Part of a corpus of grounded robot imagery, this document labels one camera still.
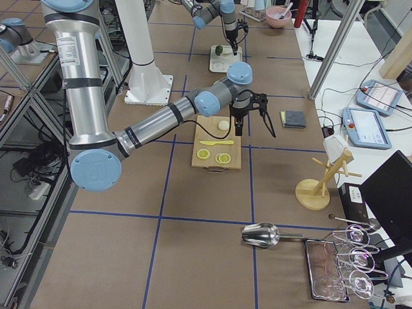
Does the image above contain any white bear tray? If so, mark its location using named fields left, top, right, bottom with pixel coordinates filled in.
left=209, top=45, right=243, bottom=73

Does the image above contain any wine glass back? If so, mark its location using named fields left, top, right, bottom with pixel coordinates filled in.
left=332, top=224, right=370, bottom=248

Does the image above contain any black box device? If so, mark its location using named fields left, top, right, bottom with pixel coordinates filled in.
left=339, top=183, right=369, bottom=223

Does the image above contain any grey folded cloth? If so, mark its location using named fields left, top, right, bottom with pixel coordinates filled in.
left=280, top=110, right=306, bottom=129

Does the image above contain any blue teach pendant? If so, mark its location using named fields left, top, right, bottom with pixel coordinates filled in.
left=342, top=108, right=392, bottom=150
left=356, top=79, right=401, bottom=117

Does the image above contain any pink bowl with ice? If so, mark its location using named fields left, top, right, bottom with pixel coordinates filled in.
left=265, top=6, right=292, bottom=28

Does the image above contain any white mug on tree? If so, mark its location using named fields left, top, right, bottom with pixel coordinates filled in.
left=323, top=135, right=348, bottom=164

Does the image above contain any yellow plastic knife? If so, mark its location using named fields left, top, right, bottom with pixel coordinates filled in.
left=199, top=140, right=234, bottom=146

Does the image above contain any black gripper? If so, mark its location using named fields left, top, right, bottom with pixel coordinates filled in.
left=223, top=19, right=248, bottom=53
left=230, top=90, right=276, bottom=138

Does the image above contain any blue teach pendant near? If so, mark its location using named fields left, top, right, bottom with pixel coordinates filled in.
left=342, top=108, right=392, bottom=150

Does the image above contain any wine glass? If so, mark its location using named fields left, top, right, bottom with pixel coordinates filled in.
left=313, top=270, right=388, bottom=301
left=336, top=247, right=379, bottom=273
left=332, top=224, right=370, bottom=248

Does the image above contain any white pedestal column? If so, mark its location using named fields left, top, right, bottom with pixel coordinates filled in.
left=115, top=1, right=173, bottom=106

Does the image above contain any red cylinder bottle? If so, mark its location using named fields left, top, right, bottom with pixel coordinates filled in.
left=294, top=0, right=309, bottom=28

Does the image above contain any lemon slice single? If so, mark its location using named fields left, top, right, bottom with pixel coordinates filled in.
left=196, top=149, right=211, bottom=160

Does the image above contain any white steamed bun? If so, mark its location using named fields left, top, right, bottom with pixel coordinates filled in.
left=218, top=120, right=230, bottom=131

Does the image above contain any bamboo cutting board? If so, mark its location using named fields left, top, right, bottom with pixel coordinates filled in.
left=191, top=115, right=241, bottom=170

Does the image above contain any wooden mug tree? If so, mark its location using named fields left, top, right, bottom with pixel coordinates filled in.
left=295, top=148, right=362, bottom=211

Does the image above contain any lemon slice top stacked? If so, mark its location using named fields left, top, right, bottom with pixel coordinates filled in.
left=219, top=153, right=231, bottom=164

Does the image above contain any metal scoop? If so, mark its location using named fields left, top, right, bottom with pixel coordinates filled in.
left=241, top=222, right=304, bottom=248

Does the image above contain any aluminium frame post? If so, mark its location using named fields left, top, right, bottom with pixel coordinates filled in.
left=308, top=0, right=365, bottom=100

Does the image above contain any black monitor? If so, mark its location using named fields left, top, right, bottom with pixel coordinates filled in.
left=360, top=150, right=411, bottom=263

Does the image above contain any black tripod stick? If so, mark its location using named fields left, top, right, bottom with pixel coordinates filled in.
left=303, top=0, right=324, bottom=62

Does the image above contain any blue teach pendant far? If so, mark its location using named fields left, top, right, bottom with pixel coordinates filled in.
left=356, top=79, right=401, bottom=117

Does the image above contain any green avocado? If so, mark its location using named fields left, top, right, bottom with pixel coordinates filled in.
left=215, top=45, right=223, bottom=56

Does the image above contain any wine glass front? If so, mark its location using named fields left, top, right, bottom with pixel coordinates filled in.
left=313, top=270, right=388, bottom=301

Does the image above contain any wine glass middle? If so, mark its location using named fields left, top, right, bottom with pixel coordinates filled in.
left=336, top=247, right=379, bottom=273

